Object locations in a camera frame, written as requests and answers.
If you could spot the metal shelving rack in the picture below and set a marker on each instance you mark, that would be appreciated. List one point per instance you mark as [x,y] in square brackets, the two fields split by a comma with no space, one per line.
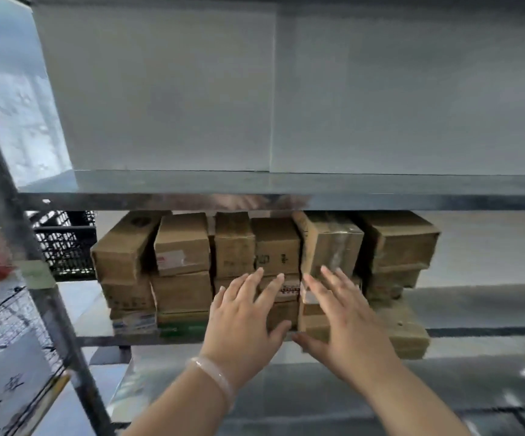
[199,190]

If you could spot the person's left hand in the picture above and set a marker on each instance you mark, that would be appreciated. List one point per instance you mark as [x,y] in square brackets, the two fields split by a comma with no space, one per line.
[240,336]

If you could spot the black plastic crate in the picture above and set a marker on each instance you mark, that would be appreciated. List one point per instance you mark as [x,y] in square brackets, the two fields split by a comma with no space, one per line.
[67,254]

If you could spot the stack of cardboard boxes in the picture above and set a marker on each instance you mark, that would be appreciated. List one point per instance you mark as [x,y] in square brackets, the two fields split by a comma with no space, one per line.
[180,240]

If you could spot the person's right hand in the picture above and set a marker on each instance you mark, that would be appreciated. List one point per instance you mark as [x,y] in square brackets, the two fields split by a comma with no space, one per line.
[358,340]

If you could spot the frosted glass partition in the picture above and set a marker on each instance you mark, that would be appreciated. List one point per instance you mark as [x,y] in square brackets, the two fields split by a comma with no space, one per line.
[17,108]

